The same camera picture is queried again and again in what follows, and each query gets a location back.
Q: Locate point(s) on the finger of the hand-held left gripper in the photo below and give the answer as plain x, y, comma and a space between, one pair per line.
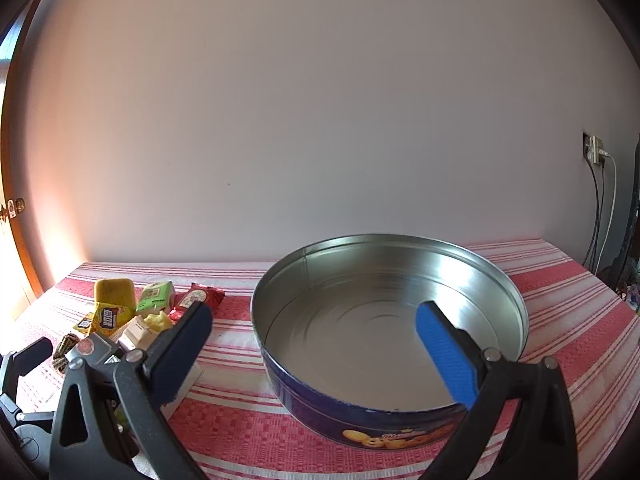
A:
32, 355

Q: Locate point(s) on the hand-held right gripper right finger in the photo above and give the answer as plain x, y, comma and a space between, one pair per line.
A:
447, 355

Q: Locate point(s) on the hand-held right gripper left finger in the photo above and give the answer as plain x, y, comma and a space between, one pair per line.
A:
175, 355

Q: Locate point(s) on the white box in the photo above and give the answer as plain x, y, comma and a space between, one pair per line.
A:
140, 335

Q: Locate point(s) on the small green tissue packet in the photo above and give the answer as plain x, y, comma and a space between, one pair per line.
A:
156, 296

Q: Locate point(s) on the dark red sauce packet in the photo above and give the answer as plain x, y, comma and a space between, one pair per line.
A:
200, 296

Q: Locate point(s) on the yellow snack packet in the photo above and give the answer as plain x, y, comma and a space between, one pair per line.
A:
107, 327

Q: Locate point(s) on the yellow sponge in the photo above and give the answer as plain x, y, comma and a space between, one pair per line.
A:
116, 292

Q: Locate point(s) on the round blue cookie tin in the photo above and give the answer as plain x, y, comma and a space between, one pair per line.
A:
350, 320

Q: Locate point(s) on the red striped tablecloth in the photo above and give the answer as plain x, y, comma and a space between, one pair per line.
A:
240, 410

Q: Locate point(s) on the wooden door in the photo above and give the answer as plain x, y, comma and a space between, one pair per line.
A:
27, 265

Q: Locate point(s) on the brass door latch plate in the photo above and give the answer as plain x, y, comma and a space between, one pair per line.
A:
12, 208

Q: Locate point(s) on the dark upright object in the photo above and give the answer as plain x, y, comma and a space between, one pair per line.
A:
631, 240

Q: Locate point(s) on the white charger plug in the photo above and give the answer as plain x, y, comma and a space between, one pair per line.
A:
597, 151

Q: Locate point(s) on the wall socket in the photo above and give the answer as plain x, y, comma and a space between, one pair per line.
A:
586, 146

